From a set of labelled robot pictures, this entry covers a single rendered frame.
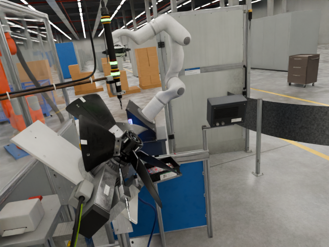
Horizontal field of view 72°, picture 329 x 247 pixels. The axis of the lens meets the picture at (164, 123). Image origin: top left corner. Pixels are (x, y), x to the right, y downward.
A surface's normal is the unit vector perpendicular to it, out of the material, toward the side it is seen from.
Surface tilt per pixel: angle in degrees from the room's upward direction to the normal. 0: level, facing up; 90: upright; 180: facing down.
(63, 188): 90
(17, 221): 90
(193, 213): 90
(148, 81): 90
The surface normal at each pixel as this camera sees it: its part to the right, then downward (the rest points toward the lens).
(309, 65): 0.36, 0.27
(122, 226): 0.10, 0.32
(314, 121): -0.58, 0.33
